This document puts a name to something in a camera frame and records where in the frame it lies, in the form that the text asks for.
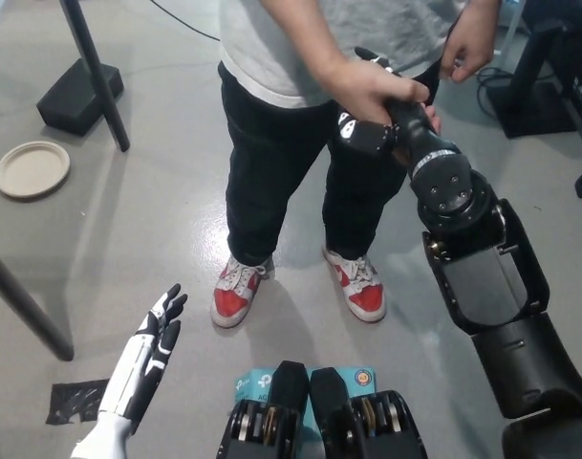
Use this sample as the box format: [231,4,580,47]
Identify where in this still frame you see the black slanted stand pole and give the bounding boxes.
[58,0,131,153]

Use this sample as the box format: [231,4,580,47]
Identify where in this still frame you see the person's left hand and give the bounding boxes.
[438,9,495,82]

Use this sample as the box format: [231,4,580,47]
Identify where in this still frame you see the thin black floor cable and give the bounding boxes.
[154,0,223,42]

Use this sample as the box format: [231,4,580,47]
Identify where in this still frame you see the black trousers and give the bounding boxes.
[217,61,440,264]

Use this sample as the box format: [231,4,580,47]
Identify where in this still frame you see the black cable bundle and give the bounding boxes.
[475,66,511,99]

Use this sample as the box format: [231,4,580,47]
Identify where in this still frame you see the black block stand base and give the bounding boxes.
[35,57,125,136]

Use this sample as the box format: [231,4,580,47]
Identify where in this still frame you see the black ribbed robot left body block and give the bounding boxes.
[216,361,313,459]

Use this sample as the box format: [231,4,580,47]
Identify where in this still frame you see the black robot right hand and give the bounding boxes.
[336,46,463,176]

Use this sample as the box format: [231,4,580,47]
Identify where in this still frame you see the red and white right sneaker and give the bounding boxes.
[209,255,275,329]

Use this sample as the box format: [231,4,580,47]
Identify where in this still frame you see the grey shirt with white hem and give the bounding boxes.
[218,0,463,110]

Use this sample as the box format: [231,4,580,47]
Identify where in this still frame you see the white and black robot left hand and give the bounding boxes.
[97,282,189,425]

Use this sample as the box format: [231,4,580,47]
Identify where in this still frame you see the black floor tape patch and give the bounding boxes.
[45,379,111,426]

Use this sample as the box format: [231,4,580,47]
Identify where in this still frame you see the red and white sneaker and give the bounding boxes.
[322,244,386,324]
[209,255,275,329]

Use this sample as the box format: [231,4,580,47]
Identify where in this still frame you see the teal box on robot body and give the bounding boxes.
[233,366,378,431]

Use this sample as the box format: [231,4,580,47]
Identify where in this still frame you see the white metal frame leg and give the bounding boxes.
[500,0,531,55]

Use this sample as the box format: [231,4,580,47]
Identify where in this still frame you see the beige paper plate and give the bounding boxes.
[0,140,72,202]

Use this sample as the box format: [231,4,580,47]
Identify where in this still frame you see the black table leg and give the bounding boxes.
[0,238,75,362]

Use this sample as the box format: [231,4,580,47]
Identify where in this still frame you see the red and white left sneaker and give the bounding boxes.
[322,244,386,324]

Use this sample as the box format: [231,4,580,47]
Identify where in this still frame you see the person's right hand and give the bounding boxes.
[326,59,443,166]

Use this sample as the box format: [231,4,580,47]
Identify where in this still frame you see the black monitor stand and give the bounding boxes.
[485,21,582,140]

